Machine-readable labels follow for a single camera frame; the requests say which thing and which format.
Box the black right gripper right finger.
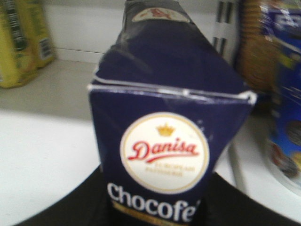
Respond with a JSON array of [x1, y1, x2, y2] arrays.
[[199, 173, 300, 226]]

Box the blue Oreo cookie tub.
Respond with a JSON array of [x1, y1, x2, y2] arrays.
[[262, 0, 301, 195]]

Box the navy Danisa cookie box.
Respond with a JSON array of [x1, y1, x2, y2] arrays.
[[88, 0, 257, 226]]

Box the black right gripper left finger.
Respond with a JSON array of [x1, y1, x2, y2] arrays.
[[14, 166, 104, 226]]

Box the brown biscuit pack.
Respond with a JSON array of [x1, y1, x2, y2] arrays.
[[236, 0, 278, 93]]

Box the white upper store shelf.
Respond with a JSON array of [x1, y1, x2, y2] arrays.
[[0, 60, 301, 226]]

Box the yellow pear drink bottle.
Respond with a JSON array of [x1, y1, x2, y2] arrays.
[[25, 0, 55, 68], [0, 0, 37, 89]]

